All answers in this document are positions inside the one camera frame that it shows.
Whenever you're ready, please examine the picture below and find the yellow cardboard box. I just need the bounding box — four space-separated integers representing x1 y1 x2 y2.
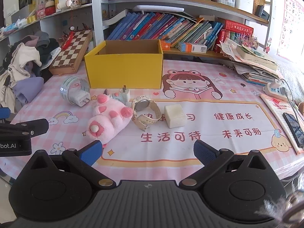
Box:
84 40 164 89

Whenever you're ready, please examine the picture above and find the clear tape roll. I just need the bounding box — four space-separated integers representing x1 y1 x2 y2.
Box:
59 76 90 105

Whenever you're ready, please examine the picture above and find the white square block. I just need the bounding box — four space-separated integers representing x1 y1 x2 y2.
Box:
164 104 187 129

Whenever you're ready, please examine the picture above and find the large white charger plug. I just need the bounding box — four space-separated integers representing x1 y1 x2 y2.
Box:
70 90 91 107

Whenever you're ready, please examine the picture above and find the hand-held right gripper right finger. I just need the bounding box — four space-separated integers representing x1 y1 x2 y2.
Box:
179 140 272 187

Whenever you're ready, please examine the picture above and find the stack of papers and books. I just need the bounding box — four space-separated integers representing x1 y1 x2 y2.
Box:
218 38 283 86

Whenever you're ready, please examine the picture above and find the white side shelf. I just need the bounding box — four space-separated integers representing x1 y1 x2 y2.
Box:
0 3 93 41

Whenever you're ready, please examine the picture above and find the pink booklet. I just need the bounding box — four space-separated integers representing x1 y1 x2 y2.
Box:
260 93 304 154

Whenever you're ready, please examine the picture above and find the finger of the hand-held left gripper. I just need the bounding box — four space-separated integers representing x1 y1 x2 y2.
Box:
0 118 49 138
0 108 11 124

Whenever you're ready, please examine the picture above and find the wooden bookshelf with white frame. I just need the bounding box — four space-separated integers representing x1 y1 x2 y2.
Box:
91 0 273 60

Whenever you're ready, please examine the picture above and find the red tassel ornament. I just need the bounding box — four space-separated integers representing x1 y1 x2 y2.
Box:
62 26 78 48

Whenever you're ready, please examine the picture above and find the pink plush toy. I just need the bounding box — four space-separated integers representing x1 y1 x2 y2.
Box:
87 94 133 148

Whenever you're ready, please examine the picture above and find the wooden chessboard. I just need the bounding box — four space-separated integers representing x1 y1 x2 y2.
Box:
49 29 93 75

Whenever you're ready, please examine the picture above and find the white power strip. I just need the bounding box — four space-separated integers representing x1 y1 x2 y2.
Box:
264 82 291 100

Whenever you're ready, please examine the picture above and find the white pen holder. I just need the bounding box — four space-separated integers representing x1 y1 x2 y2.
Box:
235 0 255 14

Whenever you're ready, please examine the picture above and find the orange and white carton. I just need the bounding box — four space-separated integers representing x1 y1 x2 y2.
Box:
178 42 207 53

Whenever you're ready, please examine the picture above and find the white wristwatch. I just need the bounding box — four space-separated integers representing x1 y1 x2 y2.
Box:
131 96 162 131

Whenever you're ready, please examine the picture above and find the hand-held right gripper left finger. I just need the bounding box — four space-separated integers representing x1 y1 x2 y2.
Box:
26 140 117 187

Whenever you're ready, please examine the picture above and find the row of colourful books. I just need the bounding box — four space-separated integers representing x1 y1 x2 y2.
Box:
106 11 225 48

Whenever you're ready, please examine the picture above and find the wall poster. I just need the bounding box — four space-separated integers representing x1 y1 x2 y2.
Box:
277 0 304 61

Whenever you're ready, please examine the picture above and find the grey charger cable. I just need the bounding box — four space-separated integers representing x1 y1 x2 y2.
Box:
281 78 300 114

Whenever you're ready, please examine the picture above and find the pink checked desktop mat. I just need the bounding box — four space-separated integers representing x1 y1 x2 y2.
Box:
0 59 304 186

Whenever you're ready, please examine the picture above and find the bundle of colourful pins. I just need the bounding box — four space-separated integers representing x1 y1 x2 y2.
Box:
234 34 260 49

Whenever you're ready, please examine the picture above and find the grey fluffy pompom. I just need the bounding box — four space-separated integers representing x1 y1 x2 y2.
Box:
255 171 304 228

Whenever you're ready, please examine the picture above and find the small lilac plastic toy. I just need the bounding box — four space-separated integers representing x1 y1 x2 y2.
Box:
104 89 121 104

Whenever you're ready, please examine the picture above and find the black smartphone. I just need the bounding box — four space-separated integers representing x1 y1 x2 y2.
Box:
283 112 304 148

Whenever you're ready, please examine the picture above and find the small white charger plug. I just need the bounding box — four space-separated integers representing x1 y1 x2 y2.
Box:
119 85 131 105

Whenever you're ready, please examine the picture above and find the pile of clothes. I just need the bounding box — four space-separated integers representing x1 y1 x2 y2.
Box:
0 32 62 113

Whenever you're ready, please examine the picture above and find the thick red dictionary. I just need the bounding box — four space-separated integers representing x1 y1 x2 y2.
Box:
224 20 254 38

